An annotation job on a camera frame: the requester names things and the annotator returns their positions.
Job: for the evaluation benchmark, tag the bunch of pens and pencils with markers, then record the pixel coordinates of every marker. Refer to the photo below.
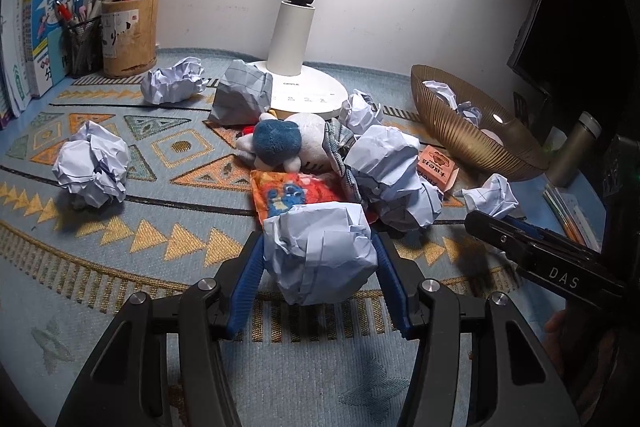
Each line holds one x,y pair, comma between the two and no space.
75,9

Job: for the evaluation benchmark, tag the large white paper ball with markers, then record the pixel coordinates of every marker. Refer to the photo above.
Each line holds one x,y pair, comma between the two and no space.
382,157

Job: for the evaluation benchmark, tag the orange eraser box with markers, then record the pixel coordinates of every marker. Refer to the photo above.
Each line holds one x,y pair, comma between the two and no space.
437,168

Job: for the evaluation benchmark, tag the grey lined paper ball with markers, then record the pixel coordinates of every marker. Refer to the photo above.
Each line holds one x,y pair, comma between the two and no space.
240,94

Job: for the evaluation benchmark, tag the gold ribbed bowl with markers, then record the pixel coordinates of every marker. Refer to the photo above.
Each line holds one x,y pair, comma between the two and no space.
450,138

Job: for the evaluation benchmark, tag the coloured pens pack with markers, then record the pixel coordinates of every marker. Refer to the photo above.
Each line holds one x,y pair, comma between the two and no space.
567,213

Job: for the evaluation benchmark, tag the grey striped cloth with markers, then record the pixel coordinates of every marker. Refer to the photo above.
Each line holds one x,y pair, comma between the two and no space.
336,142

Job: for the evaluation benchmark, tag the white desk lamp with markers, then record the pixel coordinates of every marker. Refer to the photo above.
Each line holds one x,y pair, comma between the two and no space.
295,32

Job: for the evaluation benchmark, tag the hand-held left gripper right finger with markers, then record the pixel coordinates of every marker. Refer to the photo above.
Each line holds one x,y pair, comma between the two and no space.
395,293

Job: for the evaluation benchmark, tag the bamboo pen holder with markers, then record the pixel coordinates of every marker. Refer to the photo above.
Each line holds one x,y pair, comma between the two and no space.
129,37

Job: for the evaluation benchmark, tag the blue and white plush toy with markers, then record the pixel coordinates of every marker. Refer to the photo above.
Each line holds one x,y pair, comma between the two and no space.
272,139

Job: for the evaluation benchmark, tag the black monitor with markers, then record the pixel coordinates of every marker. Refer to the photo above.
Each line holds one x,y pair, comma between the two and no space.
532,42

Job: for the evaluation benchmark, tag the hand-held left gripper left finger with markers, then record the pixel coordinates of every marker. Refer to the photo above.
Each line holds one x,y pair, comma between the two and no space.
245,288

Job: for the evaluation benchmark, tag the patterned table mat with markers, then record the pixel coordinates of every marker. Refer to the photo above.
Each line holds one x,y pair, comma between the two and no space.
165,187

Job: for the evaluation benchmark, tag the olive thermos flask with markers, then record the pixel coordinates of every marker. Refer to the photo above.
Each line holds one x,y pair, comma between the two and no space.
574,149

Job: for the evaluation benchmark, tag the orange snack packet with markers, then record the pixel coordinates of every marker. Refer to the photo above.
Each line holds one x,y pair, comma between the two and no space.
290,197

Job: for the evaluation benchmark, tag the person's right hand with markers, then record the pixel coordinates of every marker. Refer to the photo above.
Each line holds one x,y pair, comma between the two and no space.
556,332

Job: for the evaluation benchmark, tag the black mesh pen holder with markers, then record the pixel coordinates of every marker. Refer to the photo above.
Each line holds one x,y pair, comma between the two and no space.
82,47

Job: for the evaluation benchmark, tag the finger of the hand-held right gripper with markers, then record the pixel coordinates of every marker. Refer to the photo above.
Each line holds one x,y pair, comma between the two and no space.
492,232
525,225

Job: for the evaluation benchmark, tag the yellow green workbook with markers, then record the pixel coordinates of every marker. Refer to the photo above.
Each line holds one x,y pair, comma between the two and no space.
11,77

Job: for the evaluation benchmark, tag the blue illustrated workbook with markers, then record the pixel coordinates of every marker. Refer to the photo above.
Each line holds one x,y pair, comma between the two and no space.
55,19

